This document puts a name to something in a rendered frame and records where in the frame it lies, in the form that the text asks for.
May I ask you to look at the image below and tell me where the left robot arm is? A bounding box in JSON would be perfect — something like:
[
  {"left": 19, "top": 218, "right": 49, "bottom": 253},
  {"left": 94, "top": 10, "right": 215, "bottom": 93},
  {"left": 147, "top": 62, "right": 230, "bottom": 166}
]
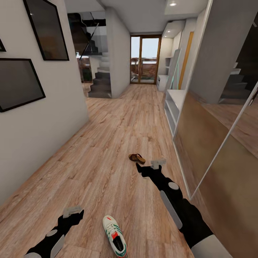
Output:
[{"left": 22, "top": 205, "right": 84, "bottom": 258}]

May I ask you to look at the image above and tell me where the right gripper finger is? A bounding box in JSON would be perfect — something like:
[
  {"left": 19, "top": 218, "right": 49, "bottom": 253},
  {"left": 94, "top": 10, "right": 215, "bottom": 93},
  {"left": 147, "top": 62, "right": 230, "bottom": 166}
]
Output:
[{"left": 136, "top": 163, "right": 142, "bottom": 173}]

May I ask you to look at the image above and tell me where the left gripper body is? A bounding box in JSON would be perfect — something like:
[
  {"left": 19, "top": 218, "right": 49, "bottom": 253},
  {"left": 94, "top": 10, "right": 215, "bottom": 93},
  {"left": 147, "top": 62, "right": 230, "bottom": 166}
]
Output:
[{"left": 58, "top": 213, "right": 80, "bottom": 231}]

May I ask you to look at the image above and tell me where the gym shoe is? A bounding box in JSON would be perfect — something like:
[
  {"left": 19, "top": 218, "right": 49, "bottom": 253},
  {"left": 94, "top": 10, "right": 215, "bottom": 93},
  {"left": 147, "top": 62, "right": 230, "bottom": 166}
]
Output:
[{"left": 102, "top": 215, "right": 128, "bottom": 258}]

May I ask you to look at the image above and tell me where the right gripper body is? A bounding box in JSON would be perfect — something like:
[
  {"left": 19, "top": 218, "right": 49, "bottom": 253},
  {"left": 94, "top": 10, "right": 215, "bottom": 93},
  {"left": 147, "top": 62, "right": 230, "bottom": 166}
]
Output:
[{"left": 142, "top": 165, "right": 163, "bottom": 183}]

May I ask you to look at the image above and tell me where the sandal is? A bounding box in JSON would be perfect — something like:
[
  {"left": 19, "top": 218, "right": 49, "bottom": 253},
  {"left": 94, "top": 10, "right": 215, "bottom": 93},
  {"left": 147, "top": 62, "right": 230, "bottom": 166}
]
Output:
[{"left": 129, "top": 154, "right": 146, "bottom": 164}]

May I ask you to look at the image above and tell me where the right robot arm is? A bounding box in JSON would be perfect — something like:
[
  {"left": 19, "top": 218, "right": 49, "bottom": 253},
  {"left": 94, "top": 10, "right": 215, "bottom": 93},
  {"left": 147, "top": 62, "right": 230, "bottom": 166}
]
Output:
[{"left": 136, "top": 158, "right": 233, "bottom": 258}]

